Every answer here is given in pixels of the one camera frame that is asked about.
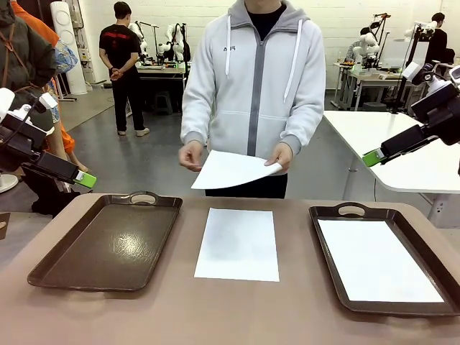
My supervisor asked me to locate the white round fan base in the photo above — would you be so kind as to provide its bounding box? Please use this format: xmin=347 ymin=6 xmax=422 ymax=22
xmin=0 ymin=173 xmax=19 ymax=194

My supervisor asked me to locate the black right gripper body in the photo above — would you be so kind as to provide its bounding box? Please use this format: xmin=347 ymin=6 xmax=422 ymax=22
xmin=410 ymin=80 xmax=460 ymax=147

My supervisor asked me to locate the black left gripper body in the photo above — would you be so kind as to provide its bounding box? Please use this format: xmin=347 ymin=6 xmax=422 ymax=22
xmin=0 ymin=115 xmax=55 ymax=174

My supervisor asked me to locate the person's left hand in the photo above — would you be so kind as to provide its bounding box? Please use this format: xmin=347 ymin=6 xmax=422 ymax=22
xmin=264 ymin=142 xmax=294 ymax=174

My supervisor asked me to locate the white tower air conditioner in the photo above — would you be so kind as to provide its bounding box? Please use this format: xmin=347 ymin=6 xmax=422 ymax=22
xmin=49 ymin=1 xmax=89 ymax=96

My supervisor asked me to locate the dark brown plastic tray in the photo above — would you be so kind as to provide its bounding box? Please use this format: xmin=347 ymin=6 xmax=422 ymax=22
xmin=27 ymin=190 xmax=183 ymax=292
xmin=308 ymin=201 xmax=460 ymax=317

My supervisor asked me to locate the dark background work table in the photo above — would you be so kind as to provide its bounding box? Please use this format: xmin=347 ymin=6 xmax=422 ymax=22
xmin=135 ymin=61 xmax=188 ymax=113

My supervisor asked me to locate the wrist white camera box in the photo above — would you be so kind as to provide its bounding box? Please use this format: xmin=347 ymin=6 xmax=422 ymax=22
xmin=401 ymin=60 xmax=422 ymax=81
xmin=37 ymin=92 xmax=58 ymax=111

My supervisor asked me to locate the person's right forearm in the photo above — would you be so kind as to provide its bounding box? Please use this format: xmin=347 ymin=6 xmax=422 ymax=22
xmin=179 ymin=89 xmax=213 ymax=149

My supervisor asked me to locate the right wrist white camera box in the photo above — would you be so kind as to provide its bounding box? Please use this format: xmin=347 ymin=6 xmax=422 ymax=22
xmin=401 ymin=60 xmax=422 ymax=81

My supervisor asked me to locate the man in black printed T-shirt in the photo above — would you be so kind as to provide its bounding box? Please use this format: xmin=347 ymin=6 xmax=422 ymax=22
xmin=98 ymin=1 xmax=151 ymax=137

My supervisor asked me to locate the seated person with dark hair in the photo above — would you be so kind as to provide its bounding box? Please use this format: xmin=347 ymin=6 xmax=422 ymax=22
xmin=346 ymin=27 xmax=373 ymax=62

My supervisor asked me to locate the grey stool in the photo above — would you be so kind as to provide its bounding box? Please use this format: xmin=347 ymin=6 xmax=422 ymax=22
xmin=154 ymin=91 xmax=173 ymax=115

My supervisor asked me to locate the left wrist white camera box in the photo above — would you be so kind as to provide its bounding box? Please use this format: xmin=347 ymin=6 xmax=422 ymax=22
xmin=37 ymin=92 xmax=58 ymax=111

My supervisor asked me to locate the person's right hand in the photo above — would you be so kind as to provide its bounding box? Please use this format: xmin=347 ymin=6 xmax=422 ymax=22
xmin=178 ymin=139 xmax=204 ymax=173

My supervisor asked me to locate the black tripod pole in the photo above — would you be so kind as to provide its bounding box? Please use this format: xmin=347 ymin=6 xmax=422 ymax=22
xmin=390 ymin=27 xmax=425 ymax=115

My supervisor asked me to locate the blue patterned garment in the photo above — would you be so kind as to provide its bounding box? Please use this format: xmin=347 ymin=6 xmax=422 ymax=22
xmin=53 ymin=39 xmax=79 ymax=75

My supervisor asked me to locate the person in grey white hoodie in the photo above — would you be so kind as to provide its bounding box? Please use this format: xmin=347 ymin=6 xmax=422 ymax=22
xmin=179 ymin=0 xmax=326 ymax=198

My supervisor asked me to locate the white table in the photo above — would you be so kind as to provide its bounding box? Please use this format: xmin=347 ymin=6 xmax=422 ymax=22
xmin=322 ymin=110 xmax=460 ymax=229

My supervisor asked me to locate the grey background desk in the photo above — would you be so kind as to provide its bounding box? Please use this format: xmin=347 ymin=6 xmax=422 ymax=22
xmin=332 ymin=63 xmax=438 ymax=111

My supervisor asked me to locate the person in black clothes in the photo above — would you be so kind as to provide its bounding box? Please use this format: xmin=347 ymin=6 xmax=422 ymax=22
xmin=423 ymin=12 xmax=456 ymax=75

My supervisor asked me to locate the figure in dark green jacket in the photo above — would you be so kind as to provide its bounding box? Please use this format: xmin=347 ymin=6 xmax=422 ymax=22
xmin=0 ymin=0 xmax=82 ymax=219

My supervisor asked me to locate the white A4 paper stack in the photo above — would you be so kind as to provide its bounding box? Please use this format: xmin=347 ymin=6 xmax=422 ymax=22
xmin=190 ymin=149 xmax=283 ymax=190

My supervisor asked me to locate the brown board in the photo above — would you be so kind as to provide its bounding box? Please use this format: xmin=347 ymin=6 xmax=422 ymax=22
xmin=0 ymin=211 xmax=11 ymax=241

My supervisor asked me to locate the black boom stand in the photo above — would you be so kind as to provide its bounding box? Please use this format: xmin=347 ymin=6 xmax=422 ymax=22
xmin=369 ymin=13 xmax=392 ymax=69

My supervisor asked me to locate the white A4 paper sheet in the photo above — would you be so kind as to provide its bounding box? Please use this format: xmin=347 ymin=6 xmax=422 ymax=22
xmin=193 ymin=207 xmax=280 ymax=282
xmin=317 ymin=218 xmax=446 ymax=303

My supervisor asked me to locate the person's left forearm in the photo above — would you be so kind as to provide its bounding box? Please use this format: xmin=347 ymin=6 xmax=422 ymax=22
xmin=278 ymin=100 xmax=324 ymax=157

